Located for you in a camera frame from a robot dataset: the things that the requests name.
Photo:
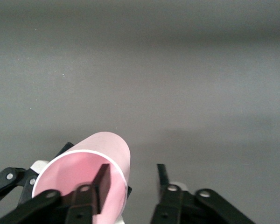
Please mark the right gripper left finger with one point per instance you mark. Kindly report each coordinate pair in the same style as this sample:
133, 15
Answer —
84, 205

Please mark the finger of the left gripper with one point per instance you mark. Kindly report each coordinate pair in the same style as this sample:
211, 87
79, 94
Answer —
129, 189
4, 177

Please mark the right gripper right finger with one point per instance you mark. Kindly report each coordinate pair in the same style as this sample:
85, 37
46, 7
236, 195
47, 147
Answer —
177, 210

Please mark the pink plastic cup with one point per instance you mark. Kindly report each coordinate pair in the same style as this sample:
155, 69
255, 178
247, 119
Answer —
79, 168

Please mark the dark grey table cloth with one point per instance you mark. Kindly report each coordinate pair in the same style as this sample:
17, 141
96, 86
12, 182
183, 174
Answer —
140, 70

